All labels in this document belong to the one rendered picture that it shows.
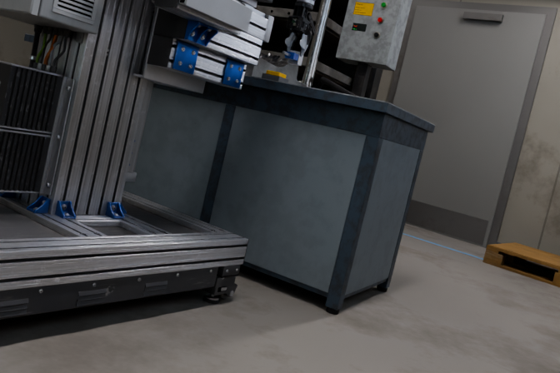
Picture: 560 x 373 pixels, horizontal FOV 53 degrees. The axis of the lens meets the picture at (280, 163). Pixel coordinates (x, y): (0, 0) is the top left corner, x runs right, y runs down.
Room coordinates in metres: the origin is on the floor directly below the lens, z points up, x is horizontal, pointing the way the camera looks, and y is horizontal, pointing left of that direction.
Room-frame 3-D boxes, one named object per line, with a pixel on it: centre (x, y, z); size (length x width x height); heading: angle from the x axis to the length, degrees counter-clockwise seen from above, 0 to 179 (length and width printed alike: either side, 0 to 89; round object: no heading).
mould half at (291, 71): (2.63, 0.19, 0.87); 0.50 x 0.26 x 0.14; 152
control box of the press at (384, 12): (3.14, -0.33, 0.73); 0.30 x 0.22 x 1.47; 62
